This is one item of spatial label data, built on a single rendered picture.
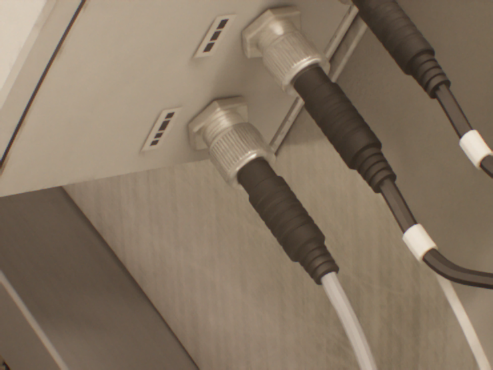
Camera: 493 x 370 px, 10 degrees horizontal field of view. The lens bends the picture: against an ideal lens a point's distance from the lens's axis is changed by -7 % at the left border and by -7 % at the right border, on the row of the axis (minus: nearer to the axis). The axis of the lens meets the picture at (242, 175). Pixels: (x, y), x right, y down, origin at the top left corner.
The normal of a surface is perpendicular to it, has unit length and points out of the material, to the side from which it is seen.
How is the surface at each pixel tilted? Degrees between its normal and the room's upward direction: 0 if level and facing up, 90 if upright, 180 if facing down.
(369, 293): 90
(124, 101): 133
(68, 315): 40
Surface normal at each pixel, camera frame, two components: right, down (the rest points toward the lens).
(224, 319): -0.76, 0.14
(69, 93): 0.51, 0.73
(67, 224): 0.34, -0.75
